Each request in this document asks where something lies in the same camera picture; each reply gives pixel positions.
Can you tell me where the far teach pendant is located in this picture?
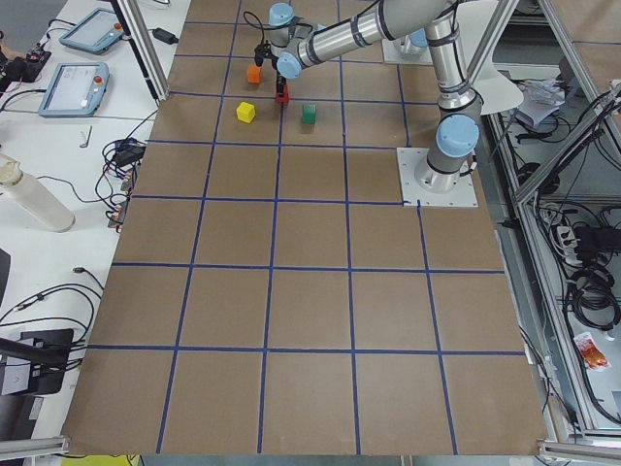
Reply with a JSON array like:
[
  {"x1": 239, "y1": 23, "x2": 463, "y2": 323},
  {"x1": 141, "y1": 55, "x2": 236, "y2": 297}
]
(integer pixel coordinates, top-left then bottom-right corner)
[{"x1": 59, "y1": 8, "x2": 124, "y2": 54}]

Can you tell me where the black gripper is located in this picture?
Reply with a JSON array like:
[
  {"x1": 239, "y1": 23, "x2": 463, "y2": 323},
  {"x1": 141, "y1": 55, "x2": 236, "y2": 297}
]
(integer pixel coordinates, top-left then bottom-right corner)
[{"x1": 276, "y1": 73, "x2": 289, "y2": 103}]

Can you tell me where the white power strip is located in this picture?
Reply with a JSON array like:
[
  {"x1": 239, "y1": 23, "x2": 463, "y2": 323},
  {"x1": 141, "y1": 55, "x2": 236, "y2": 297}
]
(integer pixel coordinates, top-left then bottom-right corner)
[{"x1": 552, "y1": 224, "x2": 582, "y2": 267}]

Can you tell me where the red snack packet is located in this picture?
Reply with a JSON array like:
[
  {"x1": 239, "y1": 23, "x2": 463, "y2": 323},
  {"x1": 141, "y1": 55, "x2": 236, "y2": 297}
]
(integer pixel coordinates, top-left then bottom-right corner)
[{"x1": 573, "y1": 332, "x2": 609, "y2": 371}]

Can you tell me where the aluminium frame post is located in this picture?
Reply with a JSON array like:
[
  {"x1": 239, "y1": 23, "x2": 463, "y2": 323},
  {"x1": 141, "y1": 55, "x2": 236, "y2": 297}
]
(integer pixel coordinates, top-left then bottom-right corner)
[{"x1": 111, "y1": 0, "x2": 170, "y2": 102}]

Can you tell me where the metal hex key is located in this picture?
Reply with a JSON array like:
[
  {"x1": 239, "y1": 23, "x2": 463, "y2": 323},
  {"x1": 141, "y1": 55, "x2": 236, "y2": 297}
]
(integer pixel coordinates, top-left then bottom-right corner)
[{"x1": 79, "y1": 125, "x2": 93, "y2": 149}]

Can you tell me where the yellow wooden block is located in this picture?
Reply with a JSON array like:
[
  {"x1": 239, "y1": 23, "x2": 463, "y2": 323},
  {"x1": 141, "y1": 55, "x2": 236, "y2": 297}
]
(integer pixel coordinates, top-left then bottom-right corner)
[{"x1": 236, "y1": 101, "x2": 256, "y2": 124}]

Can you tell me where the black adapter with cables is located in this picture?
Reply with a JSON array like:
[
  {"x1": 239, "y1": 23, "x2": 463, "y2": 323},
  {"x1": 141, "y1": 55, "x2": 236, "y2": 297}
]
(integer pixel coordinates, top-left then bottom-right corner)
[{"x1": 113, "y1": 146, "x2": 146, "y2": 167}]

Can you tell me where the black power adapter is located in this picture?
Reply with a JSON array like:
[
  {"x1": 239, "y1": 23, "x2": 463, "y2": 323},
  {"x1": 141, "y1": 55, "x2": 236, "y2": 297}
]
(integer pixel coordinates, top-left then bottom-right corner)
[{"x1": 151, "y1": 28, "x2": 179, "y2": 45}]

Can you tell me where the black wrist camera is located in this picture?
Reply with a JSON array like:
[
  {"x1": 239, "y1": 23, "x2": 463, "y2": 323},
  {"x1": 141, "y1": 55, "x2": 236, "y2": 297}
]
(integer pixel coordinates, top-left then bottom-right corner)
[{"x1": 254, "y1": 42, "x2": 273, "y2": 68}]

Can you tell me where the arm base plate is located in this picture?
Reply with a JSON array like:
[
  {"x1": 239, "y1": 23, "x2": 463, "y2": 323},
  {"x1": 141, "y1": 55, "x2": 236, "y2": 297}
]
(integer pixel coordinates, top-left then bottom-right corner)
[
  {"x1": 397, "y1": 148, "x2": 478, "y2": 209},
  {"x1": 381, "y1": 38, "x2": 432, "y2": 66}
]

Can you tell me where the black camera stand base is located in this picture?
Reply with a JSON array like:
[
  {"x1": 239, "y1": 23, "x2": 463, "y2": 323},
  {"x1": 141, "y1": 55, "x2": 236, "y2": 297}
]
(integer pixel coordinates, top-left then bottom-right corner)
[{"x1": 1, "y1": 329, "x2": 74, "y2": 395}]

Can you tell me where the white plastic bottle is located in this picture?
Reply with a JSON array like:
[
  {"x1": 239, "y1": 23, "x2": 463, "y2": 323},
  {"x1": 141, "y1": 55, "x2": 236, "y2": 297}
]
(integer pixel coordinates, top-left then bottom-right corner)
[{"x1": 1, "y1": 154, "x2": 75, "y2": 232}]

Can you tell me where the red wooden block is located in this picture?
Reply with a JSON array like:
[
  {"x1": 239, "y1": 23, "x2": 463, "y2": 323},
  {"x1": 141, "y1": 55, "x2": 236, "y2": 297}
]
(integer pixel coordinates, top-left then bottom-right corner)
[{"x1": 278, "y1": 87, "x2": 288, "y2": 104}]

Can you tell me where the green wooden block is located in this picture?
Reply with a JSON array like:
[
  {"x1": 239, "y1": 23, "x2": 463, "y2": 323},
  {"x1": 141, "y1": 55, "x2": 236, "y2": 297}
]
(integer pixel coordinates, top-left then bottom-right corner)
[{"x1": 301, "y1": 104, "x2": 317, "y2": 125}]

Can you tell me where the near teach pendant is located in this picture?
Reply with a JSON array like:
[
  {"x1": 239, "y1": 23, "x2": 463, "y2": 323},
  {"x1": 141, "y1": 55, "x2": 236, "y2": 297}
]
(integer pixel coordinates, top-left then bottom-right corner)
[{"x1": 38, "y1": 62, "x2": 110, "y2": 117}]

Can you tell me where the orange wooden block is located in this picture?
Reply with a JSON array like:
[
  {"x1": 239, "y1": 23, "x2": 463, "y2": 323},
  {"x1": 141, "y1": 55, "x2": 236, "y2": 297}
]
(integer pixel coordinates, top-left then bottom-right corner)
[{"x1": 246, "y1": 63, "x2": 263, "y2": 84}]

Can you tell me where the teach pendant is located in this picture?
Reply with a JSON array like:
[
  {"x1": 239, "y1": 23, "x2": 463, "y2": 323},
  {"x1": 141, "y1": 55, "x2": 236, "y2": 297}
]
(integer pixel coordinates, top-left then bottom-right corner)
[
  {"x1": 38, "y1": 62, "x2": 110, "y2": 117},
  {"x1": 59, "y1": 8, "x2": 124, "y2": 54}
]

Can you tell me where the brown paper table mat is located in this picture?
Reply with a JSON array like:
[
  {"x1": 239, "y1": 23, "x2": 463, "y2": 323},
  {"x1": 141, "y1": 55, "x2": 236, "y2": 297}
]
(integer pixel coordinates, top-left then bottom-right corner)
[{"x1": 63, "y1": 1, "x2": 546, "y2": 455}]

